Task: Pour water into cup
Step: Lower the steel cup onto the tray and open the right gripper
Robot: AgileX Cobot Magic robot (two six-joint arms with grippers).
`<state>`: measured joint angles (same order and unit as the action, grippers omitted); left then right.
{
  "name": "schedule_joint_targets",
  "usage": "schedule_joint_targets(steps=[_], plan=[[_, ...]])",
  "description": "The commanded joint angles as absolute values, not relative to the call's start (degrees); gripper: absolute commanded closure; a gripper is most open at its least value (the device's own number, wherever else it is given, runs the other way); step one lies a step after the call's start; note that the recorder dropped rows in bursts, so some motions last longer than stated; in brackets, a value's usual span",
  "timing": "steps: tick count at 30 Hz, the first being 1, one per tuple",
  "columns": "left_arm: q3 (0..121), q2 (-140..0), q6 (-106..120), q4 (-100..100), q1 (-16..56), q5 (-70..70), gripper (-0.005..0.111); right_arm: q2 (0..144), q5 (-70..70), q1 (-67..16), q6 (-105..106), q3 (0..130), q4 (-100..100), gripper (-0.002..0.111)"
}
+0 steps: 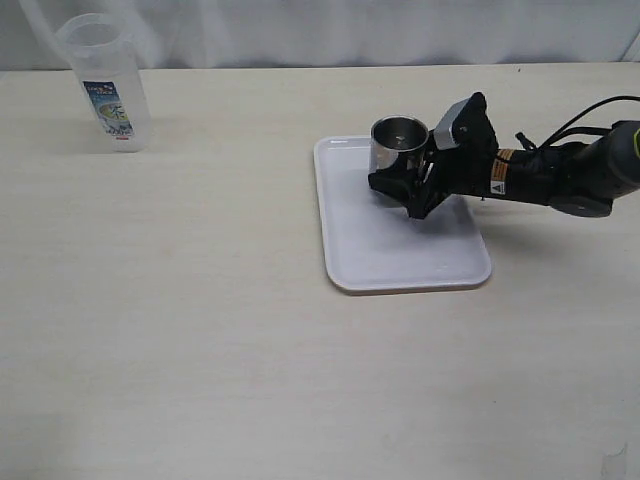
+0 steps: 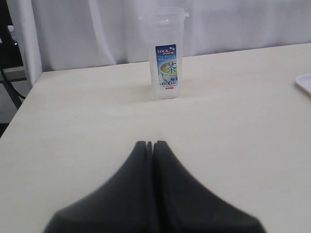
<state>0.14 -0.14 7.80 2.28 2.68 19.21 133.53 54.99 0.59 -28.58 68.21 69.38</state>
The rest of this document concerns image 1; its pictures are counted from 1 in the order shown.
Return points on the clear plastic bottle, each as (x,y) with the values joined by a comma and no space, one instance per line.
(100,51)

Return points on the stainless steel cup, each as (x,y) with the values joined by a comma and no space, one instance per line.
(397,141)

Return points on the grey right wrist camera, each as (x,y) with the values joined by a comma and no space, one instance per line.
(443,133)

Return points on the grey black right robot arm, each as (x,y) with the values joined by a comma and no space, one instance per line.
(578,170)

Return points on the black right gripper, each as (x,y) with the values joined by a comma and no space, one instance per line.
(478,167)

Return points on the white plastic tray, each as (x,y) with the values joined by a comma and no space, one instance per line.
(371,246)

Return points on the white curtain backdrop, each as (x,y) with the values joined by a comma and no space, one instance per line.
(233,34)

